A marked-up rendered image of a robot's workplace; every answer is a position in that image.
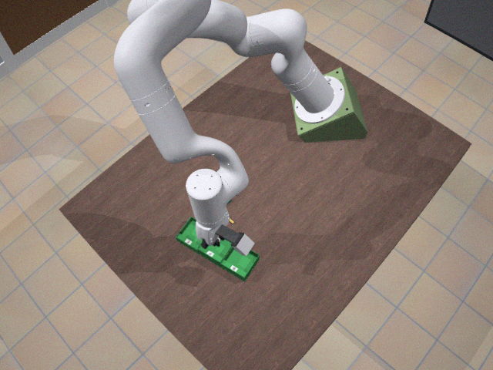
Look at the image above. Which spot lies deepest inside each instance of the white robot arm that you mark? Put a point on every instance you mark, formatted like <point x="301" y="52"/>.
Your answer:
<point x="158" y="26"/>

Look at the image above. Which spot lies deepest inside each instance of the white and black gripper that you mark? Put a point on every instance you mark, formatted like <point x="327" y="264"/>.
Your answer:
<point x="209" y="234"/>

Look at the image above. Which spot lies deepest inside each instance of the green bin rack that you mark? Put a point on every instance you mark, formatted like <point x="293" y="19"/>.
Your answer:
<point x="233" y="262"/>

